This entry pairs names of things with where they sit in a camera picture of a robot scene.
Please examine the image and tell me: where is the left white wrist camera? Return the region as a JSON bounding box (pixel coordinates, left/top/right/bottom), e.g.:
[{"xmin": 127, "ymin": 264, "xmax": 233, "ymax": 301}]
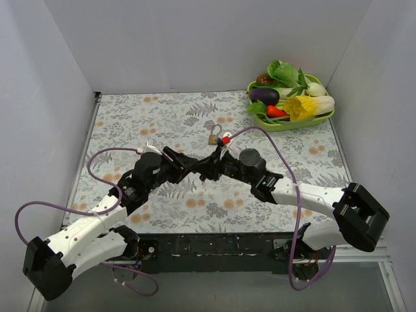
[{"xmin": 136, "ymin": 138, "xmax": 162, "ymax": 155}]

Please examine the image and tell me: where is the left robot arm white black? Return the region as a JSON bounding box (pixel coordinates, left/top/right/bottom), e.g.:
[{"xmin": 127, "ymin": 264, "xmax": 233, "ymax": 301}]
[{"xmin": 23, "ymin": 146, "xmax": 200, "ymax": 301}]

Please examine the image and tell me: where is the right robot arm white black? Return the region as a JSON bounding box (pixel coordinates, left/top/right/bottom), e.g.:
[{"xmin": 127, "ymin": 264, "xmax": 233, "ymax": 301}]
[{"xmin": 192, "ymin": 149, "xmax": 389, "ymax": 259}]

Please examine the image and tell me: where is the brass padlock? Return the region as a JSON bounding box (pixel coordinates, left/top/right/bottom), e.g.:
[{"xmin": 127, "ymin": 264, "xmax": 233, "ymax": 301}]
[{"xmin": 208, "ymin": 123, "xmax": 222, "ymax": 146}]

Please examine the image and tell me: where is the purple toy eggplant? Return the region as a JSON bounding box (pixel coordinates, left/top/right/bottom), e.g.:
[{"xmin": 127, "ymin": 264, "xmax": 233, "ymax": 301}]
[{"xmin": 247, "ymin": 88, "xmax": 280, "ymax": 105}]

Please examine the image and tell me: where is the red toy pepper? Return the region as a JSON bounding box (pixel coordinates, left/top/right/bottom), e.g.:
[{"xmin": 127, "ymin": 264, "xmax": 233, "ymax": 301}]
[{"xmin": 266, "ymin": 105, "xmax": 289, "ymax": 119}]

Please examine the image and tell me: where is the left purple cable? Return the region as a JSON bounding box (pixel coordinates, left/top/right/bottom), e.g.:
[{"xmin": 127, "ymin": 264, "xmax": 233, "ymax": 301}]
[{"xmin": 14, "ymin": 147, "xmax": 160, "ymax": 297}]

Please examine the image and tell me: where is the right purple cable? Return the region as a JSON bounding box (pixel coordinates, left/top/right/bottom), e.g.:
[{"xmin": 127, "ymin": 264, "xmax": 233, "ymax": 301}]
[{"xmin": 227, "ymin": 126, "xmax": 337, "ymax": 291}]

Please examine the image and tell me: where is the green toy lettuce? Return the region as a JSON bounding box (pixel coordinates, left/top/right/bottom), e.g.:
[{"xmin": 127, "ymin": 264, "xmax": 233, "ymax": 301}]
[{"xmin": 267, "ymin": 60, "xmax": 308, "ymax": 89}]

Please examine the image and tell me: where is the purple cable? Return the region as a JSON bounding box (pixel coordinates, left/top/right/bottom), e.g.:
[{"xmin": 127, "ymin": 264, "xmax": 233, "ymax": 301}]
[
  {"xmin": 14, "ymin": 147, "xmax": 160, "ymax": 297},
  {"xmin": 227, "ymin": 126, "xmax": 337, "ymax": 291}
]

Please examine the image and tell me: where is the floral patterned mat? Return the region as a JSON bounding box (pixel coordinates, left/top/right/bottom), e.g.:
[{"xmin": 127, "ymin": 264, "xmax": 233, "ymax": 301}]
[{"xmin": 64, "ymin": 91, "xmax": 350, "ymax": 233}]

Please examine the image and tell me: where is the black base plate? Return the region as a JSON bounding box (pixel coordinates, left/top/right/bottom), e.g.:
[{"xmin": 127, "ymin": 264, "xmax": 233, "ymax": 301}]
[{"xmin": 129, "ymin": 231, "xmax": 332, "ymax": 274}]

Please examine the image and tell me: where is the yellow toy cabbage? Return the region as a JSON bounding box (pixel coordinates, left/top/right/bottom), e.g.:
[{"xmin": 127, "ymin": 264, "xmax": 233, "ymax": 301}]
[{"xmin": 283, "ymin": 96, "xmax": 335, "ymax": 122}]

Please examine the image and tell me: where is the brown toy mushroom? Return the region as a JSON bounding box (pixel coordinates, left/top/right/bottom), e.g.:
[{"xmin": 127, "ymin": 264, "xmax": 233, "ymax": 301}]
[{"xmin": 256, "ymin": 73, "xmax": 275, "ymax": 86}]

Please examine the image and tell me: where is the white toy radish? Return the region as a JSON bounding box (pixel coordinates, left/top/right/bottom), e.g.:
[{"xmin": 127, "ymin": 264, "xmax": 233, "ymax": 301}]
[{"xmin": 305, "ymin": 82, "xmax": 326, "ymax": 97}]

